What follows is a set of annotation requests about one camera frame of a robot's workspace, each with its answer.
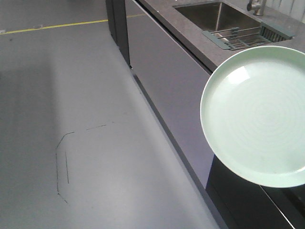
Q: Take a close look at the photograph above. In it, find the light green round plate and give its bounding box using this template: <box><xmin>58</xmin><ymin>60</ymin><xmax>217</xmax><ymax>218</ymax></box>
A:
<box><xmin>200</xmin><ymin>46</ymin><xmax>305</xmax><ymax>188</ymax></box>

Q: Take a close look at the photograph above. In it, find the green metal dish drying rack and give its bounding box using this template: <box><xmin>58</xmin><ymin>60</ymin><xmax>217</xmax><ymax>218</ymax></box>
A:
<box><xmin>202</xmin><ymin>22</ymin><xmax>295</xmax><ymax>51</ymax></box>

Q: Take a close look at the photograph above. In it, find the grey kitchen counter cabinet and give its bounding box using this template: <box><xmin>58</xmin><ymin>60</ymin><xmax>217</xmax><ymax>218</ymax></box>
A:
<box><xmin>106</xmin><ymin>0</ymin><xmax>305</xmax><ymax>229</ymax></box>

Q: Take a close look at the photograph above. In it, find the stainless steel sink basin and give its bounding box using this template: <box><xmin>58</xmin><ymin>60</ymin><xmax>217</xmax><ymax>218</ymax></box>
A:
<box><xmin>174</xmin><ymin>0</ymin><xmax>260</xmax><ymax>32</ymax></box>

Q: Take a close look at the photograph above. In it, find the stainless steel faucet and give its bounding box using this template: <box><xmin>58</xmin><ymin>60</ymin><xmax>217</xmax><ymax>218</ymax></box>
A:
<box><xmin>246</xmin><ymin>0</ymin><xmax>267</xmax><ymax>16</ymax></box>

